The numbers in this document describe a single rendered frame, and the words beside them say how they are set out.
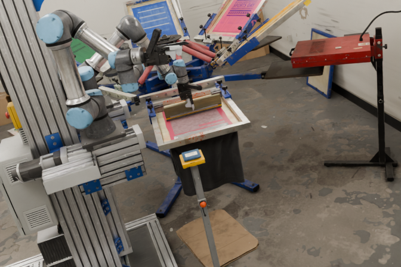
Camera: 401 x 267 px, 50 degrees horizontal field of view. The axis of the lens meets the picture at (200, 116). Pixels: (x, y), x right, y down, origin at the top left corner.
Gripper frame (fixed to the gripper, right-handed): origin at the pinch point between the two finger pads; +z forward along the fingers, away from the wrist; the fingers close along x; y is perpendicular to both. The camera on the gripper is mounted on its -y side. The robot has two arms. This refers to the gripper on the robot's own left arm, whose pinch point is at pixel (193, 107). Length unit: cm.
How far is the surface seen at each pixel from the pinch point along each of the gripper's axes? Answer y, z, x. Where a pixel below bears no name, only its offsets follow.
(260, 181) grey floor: -46, 101, -41
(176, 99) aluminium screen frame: 8.6, 1.5, -30.1
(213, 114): -11.9, 5.2, 9.5
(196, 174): 14, 16, 64
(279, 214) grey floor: -44, 102, 11
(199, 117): -1.7, 4.9, 9.4
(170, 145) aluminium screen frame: 23, 3, 45
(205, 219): 15, 48, 63
